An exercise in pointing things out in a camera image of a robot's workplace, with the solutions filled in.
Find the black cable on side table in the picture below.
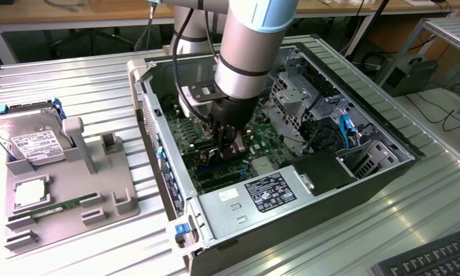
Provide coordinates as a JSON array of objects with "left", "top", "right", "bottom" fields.
[{"left": 404, "top": 82, "right": 460, "bottom": 146}]

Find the blue case latch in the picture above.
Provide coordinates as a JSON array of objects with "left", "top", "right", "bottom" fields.
[{"left": 174, "top": 223, "right": 192, "bottom": 240}]

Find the installed green RAM stick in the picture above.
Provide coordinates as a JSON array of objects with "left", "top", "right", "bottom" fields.
[{"left": 193, "top": 139, "right": 216, "bottom": 154}]

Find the metal slat shelf frame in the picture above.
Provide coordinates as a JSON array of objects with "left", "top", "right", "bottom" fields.
[{"left": 374, "top": 17, "right": 460, "bottom": 96}]

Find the wrist camera with black bracket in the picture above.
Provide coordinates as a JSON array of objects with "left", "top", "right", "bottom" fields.
[{"left": 177, "top": 81, "right": 226, "bottom": 119}]

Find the small silver chipset heatsink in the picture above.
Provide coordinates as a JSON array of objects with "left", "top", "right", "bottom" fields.
[{"left": 250, "top": 158, "right": 278, "bottom": 175}]

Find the green motherboard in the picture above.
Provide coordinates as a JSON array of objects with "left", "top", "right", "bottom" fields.
[{"left": 164, "top": 96, "right": 304, "bottom": 194}]

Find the black plastic fan shroud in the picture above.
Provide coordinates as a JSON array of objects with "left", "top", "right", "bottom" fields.
[{"left": 278, "top": 151, "right": 360, "bottom": 197}]

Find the blue expansion slot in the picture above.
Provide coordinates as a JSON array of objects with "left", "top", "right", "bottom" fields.
[{"left": 192, "top": 163, "right": 220, "bottom": 175}]

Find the silver CPU chip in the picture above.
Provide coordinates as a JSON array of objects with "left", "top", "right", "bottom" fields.
[{"left": 11, "top": 181, "right": 49, "bottom": 209}]

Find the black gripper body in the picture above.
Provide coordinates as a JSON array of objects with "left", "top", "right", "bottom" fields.
[{"left": 209, "top": 95, "right": 260, "bottom": 131}]

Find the black office chair base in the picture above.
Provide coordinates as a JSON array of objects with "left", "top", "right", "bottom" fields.
[{"left": 47, "top": 26, "right": 136, "bottom": 56}]

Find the dark grey equipment box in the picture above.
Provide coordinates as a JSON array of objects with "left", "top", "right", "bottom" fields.
[{"left": 381, "top": 57, "right": 438, "bottom": 97}]

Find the open black PC case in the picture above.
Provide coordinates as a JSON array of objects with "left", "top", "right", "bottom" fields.
[{"left": 126, "top": 34, "right": 426, "bottom": 276}]

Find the perforated metal disk bay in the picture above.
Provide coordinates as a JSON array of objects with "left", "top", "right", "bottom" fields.
[{"left": 269, "top": 71, "right": 330, "bottom": 136}]

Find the loose green RAM stick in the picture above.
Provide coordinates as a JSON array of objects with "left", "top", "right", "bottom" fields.
[{"left": 6, "top": 194, "right": 97, "bottom": 223}]

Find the blue SATA wire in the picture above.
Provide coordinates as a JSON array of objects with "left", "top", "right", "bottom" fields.
[{"left": 338, "top": 114, "right": 356, "bottom": 150}]

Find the grey parts rack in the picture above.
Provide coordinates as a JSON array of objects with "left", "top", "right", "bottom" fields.
[{"left": 1, "top": 116, "right": 141, "bottom": 254}]

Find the coiled black cable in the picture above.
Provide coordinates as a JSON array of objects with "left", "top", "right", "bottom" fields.
[{"left": 361, "top": 51, "right": 386, "bottom": 73}]

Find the wooden desk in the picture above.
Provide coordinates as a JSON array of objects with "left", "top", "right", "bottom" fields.
[{"left": 0, "top": 0, "right": 460, "bottom": 33}]

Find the black computer keyboard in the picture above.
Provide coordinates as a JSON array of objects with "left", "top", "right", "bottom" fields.
[{"left": 369, "top": 231, "right": 460, "bottom": 276}]

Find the silver power supply unit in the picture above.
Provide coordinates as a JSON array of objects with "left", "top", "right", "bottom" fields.
[{"left": 197, "top": 165, "right": 360, "bottom": 241}]

